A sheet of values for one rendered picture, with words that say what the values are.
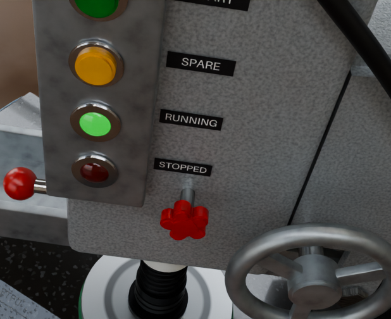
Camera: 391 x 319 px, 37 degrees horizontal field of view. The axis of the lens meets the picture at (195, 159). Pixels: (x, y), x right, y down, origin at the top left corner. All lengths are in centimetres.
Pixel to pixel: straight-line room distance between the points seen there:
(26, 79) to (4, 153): 191
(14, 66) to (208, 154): 229
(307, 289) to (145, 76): 22
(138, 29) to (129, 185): 14
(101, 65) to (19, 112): 80
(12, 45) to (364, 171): 246
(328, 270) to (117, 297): 41
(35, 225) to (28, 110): 56
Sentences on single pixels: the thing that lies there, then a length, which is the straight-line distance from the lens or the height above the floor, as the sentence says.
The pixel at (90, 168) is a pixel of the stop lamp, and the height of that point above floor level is 132.
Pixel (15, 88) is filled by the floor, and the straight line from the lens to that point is 259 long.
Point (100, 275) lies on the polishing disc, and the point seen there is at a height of 92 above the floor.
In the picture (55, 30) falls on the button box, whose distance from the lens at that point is 38.
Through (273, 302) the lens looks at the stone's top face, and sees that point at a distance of 94.
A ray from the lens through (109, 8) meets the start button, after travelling 35.
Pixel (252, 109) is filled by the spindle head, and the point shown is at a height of 138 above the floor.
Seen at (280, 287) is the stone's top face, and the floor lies 87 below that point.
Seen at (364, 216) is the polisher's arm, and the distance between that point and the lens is 53.
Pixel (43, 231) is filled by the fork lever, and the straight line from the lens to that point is 65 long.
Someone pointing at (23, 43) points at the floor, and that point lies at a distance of 285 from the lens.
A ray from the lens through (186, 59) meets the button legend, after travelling 39.
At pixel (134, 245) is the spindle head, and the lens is 55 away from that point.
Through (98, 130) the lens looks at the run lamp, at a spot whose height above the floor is 136.
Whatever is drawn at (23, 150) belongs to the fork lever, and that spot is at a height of 113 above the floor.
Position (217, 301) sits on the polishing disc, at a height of 92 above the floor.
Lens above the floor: 165
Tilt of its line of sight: 45 degrees down
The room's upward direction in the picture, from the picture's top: 11 degrees clockwise
